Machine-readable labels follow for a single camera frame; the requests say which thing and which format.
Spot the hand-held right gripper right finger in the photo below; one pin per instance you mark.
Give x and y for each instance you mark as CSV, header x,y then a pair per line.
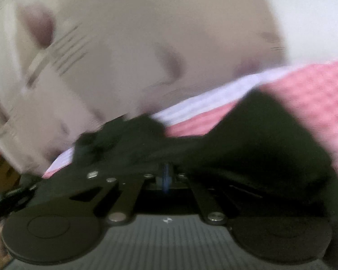
x,y
203,203

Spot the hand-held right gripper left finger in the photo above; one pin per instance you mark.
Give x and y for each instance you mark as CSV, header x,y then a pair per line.
x,y
135,197

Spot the black jacket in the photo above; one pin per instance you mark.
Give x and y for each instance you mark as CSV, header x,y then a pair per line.
x,y
256,146

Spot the pink checked bedsheet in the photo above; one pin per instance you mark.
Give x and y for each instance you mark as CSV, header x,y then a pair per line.
x,y
307,98

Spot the beige leaf print curtain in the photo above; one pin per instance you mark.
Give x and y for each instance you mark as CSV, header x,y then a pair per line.
x,y
129,47

